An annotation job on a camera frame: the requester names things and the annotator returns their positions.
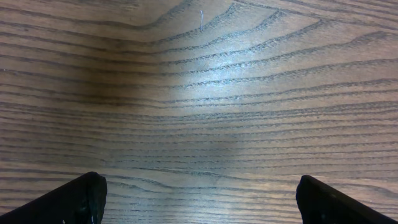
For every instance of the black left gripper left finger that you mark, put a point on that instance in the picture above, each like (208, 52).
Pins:
(81, 200)

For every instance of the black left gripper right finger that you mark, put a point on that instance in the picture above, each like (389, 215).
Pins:
(319, 203)

